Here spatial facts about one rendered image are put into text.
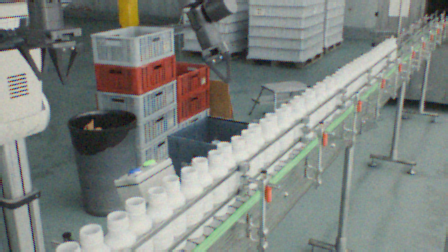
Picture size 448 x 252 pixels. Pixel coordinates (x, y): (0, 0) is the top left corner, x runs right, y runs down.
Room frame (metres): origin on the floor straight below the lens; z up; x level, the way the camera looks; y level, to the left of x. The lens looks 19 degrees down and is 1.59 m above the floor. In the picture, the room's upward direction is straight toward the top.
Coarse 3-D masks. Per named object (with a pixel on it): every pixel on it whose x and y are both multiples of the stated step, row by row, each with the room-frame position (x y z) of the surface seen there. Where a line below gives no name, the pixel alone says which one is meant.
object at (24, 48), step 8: (24, 40) 0.86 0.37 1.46; (56, 40) 0.86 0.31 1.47; (24, 48) 0.84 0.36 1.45; (32, 48) 0.85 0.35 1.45; (40, 48) 0.88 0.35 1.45; (24, 56) 0.84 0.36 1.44; (48, 56) 0.88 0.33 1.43; (32, 64) 0.84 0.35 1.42; (40, 72) 0.86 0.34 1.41; (40, 80) 0.85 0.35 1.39
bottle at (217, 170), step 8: (216, 152) 1.06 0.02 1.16; (208, 160) 1.04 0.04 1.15; (216, 160) 1.03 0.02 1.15; (216, 168) 1.03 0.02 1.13; (224, 168) 1.04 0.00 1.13; (216, 176) 1.02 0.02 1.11; (224, 184) 1.03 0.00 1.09; (216, 192) 1.02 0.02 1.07; (224, 192) 1.03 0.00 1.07; (216, 200) 1.02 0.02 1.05; (224, 208) 1.03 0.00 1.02; (216, 216) 1.02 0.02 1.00
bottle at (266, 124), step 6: (264, 120) 1.32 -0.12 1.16; (270, 120) 1.31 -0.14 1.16; (264, 126) 1.29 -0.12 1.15; (270, 126) 1.29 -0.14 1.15; (264, 132) 1.28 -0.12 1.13; (270, 132) 1.29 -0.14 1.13; (264, 138) 1.27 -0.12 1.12; (270, 138) 1.28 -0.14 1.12; (264, 144) 1.27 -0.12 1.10; (270, 150) 1.28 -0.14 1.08; (264, 156) 1.27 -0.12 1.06; (270, 156) 1.28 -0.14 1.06; (264, 162) 1.27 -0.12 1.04; (270, 168) 1.28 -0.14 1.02
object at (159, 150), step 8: (176, 128) 3.94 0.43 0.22; (152, 144) 3.55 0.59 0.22; (160, 144) 4.03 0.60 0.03; (136, 152) 3.44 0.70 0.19; (144, 152) 3.45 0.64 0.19; (152, 152) 3.56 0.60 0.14; (160, 152) 3.67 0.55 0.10; (168, 152) 3.78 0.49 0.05; (136, 160) 3.44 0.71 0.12; (144, 160) 3.44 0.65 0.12
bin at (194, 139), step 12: (204, 120) 2.00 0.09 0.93; (216, 120) 2.00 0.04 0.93; (228, 120) 1.97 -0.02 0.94; (180, 132) 1.84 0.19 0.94; (192, 132) 1.92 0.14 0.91; (204, 132) 2.00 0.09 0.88; (216, 132) 2.00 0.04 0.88; (228, 132) 1.97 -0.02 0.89; (240, 132) 1.94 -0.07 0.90; (168, 144) 1.76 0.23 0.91; (180, 144) 1.73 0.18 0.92; (192, 144) 1.71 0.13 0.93; (204, 144) 1.67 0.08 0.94; (180, 156) 1.74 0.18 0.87; (204, 156) 1.68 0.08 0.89; (180, 168) 1.74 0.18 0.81; (180, 180) 1.74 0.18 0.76
